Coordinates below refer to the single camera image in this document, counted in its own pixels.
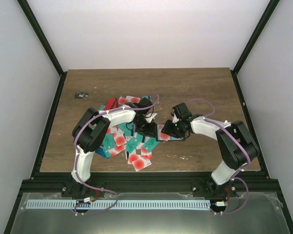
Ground black card holder wallet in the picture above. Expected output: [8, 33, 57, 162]
[155, 123, 185, 142]

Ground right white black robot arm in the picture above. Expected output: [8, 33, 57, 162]
[158, 102, 260, 196]

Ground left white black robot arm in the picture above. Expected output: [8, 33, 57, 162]
[71, 97, 156, 197]

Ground teal VIP card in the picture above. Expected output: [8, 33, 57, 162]
[142, 137, 160, 152]

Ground red card black stripe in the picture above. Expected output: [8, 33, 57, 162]
[104, 98, 119, 110]

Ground blue card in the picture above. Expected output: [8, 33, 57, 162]
[95, 145, 111, 158]

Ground small black tag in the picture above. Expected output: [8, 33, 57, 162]
[74, 92, 89, 99]

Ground light blue slotted strip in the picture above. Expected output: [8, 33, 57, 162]
[26, 199, 210, 210]

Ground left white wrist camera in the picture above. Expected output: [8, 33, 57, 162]
[145, 113, 157, 123]

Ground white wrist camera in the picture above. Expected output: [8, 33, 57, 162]
[171, 111, 179, 123]
[145, 113, 157, 123]

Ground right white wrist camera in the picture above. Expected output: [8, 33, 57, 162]
[171, 111, 179, 123]

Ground black front rail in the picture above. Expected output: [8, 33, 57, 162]
[21, 171, 279, 195]

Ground right black frame post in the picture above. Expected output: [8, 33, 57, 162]
[231, 0, 281, 74]

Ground black frame post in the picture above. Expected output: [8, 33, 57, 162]
[231, 0, 281, 74]
[16, 0, 64, 76]

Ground left black frame post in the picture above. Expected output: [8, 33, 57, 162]
[16, 0, 64, 76]

